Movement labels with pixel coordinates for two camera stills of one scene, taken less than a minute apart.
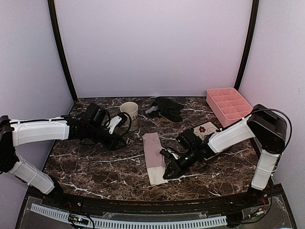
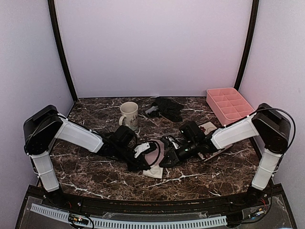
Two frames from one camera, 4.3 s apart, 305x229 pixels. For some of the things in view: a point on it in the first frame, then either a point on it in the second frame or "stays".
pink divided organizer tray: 228,105 stays
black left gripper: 112,144 -> 137,165
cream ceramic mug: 132,109 stays
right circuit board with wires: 256,213 stays
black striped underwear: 167,107 stays
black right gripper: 176,167 -> 174,157
